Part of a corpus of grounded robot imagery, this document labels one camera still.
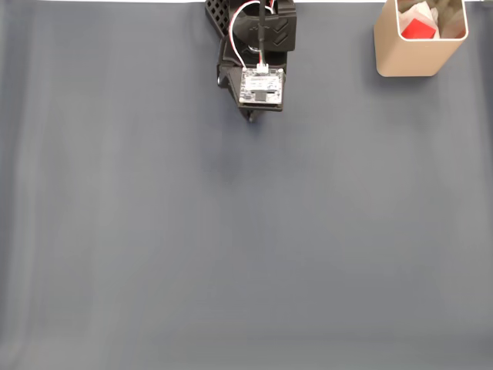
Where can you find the camera circuit board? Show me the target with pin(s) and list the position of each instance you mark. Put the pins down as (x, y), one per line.
(262, 86)

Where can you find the red cube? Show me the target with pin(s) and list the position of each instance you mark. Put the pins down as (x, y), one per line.
(418, 30)

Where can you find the beige rounded box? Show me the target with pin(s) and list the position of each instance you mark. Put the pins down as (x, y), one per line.
(408, 58)

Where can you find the white crumpled cloth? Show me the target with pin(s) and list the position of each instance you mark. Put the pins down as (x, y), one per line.
(427, 9)

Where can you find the blue grey table mat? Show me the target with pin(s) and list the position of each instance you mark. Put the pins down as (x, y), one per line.
(154, 231)

